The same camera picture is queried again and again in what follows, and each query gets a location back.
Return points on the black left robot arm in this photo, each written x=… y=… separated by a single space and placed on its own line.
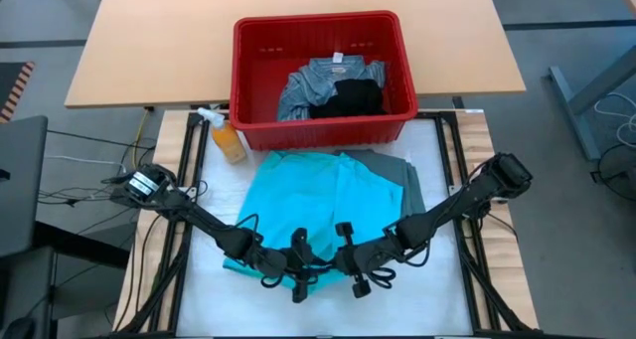
x=199 y=215

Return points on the orange spray bottle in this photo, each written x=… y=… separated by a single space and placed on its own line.
x=228 y=142

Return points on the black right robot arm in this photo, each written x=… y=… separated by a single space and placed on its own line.
x=447 y=205

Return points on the light wooden desk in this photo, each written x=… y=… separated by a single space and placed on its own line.
x=149 y=41

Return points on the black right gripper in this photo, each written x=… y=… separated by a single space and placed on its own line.
x=367 y=257

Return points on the black garment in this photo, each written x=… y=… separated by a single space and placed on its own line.
x=353 y=100

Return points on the black aluminium table frame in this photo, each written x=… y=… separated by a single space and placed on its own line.
x=467 y=289

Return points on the striped hazard floor mat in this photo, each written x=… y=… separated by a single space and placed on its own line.
x=17 y=90

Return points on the black round stand base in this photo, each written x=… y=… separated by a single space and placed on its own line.
x=618 y=180

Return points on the turquoise shorts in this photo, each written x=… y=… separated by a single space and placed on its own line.
x=308 y=195

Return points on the red plastic laundry bin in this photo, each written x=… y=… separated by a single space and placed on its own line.
x=323 y=132

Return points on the grey striped polo shirt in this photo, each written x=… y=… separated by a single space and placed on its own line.
x=308 y=85

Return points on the grey-green garment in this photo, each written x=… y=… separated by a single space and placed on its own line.
x=405 y=180

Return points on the grey metal desk leg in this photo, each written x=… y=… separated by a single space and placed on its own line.
x=571 y=105

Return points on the dark grey flat panel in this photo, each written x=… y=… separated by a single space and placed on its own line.
x=22 y=185

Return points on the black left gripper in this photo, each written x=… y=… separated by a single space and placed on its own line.
x=283 y=264

